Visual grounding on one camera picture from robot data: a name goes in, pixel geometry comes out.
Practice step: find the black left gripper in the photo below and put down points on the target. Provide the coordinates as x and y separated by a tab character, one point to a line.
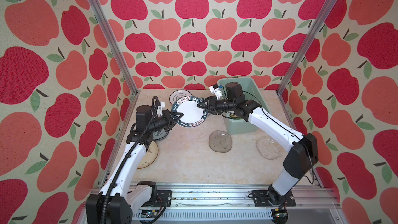
170	123

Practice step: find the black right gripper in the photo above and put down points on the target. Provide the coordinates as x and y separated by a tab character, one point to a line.
211	101

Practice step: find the green rim plate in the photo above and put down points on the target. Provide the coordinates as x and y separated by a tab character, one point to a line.
193	116

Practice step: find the white plate dark red-green rim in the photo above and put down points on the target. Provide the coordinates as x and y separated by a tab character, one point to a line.
232	115

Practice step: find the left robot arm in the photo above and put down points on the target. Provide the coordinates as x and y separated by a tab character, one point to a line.
115	203

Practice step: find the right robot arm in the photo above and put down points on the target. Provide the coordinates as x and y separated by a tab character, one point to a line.
302	149

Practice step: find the mint green plastic bin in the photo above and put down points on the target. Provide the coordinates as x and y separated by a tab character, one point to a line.
251	92

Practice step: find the white plate blue rim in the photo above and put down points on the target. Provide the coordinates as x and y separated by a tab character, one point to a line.
178	94

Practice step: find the blue floral patterned plate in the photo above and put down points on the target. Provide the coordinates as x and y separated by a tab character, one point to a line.
160	135

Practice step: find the clear glass square plate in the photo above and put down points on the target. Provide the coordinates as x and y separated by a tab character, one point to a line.
220	141

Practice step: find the cream plate brown rim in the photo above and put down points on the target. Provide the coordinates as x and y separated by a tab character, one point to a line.
150	156

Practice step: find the clear glass round plate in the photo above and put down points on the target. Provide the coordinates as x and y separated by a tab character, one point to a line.
269	149

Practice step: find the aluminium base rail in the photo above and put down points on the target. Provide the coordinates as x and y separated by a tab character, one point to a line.
234	204

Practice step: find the aluminium corner post left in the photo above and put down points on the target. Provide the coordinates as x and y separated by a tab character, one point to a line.
113	45

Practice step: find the aluminium corner post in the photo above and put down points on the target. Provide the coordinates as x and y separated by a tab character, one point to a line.
113	45
313	30

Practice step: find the aluminium corner post right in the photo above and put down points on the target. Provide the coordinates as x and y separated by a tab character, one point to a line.
313	30

